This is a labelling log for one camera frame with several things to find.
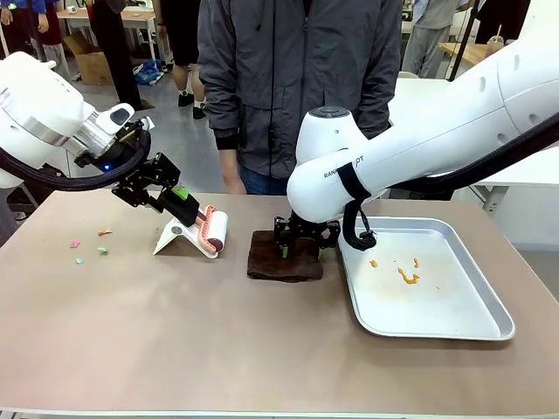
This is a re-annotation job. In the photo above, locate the silver metal tray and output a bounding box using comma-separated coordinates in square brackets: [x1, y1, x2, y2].
[338, 216, 516, 341]

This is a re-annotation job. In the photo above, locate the bystander in black trousers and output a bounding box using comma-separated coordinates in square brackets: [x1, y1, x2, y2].
[86, 0, 144, 111]

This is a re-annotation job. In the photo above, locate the person in grey jacket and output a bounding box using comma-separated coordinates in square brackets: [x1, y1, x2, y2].
[197, 0, 404, 196]

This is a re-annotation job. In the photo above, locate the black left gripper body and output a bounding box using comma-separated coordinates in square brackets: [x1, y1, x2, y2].
[120, 161, 159, 193]

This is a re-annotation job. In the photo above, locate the bystander in black shorts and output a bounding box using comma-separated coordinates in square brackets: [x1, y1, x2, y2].
[157, 0, 207, 120]

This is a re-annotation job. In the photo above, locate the bystander in blue shirt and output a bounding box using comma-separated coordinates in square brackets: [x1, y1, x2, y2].
[0, 0, 72, 82]

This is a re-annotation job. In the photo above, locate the white side table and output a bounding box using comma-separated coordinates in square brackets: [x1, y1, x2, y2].
[471, 146, 559, 245]

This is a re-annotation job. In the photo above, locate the bystander in grey clothes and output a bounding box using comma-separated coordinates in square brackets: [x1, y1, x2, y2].
[401, 0, 465, 79]

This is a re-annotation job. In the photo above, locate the bystander in black clothes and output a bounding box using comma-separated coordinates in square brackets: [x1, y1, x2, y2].
[474, 0, 532, 45]

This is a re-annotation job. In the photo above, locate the person's right forearm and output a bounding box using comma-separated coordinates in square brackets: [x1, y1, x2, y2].
[197, 52, 240, 152]

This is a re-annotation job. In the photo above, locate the wooden top background desk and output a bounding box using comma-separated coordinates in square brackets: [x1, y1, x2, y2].
[56, 7, 158, 60]

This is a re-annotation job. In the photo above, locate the black metal pole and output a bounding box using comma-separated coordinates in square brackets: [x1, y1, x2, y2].
[448, 0, 478, 82]

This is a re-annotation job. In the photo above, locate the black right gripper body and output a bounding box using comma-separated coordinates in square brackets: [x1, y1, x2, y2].
[286, 216, 328, 240]

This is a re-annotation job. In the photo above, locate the blue plastic bag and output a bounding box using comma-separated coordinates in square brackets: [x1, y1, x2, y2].
[133, 58, 166, 86]

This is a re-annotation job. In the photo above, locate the pink lint roller black handle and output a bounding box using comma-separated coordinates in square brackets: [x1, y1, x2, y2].
[156, 189, 231, 254]

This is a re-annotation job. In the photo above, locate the person's right hand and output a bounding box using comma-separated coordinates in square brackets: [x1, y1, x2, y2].
[220, 148, 248, 196]

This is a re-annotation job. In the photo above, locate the wooden side table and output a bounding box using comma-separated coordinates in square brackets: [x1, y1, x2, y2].
[438, 41, 489, 67]

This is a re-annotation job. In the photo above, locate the cardboard box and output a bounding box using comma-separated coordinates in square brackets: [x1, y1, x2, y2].
[64, 33, 115, 86]

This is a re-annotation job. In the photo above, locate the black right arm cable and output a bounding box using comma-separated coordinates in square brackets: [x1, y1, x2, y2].
[340, 117, 559, 252]

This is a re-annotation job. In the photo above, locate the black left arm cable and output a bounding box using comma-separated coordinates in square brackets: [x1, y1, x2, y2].
[0, 126, 152, 191]

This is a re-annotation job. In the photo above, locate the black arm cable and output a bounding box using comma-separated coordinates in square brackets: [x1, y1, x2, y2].
[0, 126, 152, 191]
[340, 117, 559, 252]

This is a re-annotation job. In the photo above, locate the dark brown cloth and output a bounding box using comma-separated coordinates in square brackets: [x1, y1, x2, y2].
[246, 230, 324, 284]

